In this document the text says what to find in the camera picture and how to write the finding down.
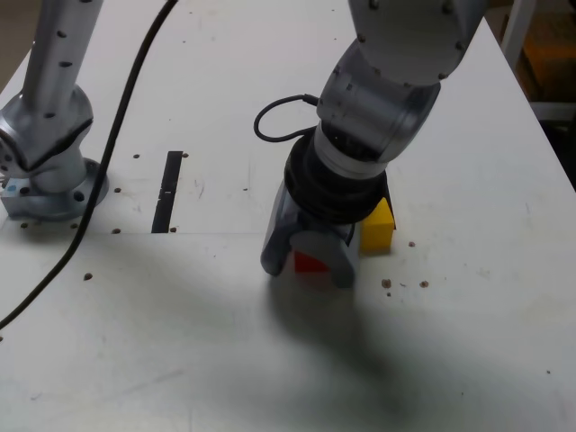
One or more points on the red cube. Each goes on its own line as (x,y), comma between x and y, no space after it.
(308,265)

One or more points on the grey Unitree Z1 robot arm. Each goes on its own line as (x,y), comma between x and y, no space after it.
(382,99)

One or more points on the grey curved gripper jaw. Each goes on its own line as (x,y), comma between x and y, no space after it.
(342,261)
(276,243)

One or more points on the black tape strip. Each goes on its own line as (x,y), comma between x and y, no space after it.
(168,180)

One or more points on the brown cardboard box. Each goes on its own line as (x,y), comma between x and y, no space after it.
(553,58)

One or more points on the yellow cube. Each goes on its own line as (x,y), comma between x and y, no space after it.
(375,234)

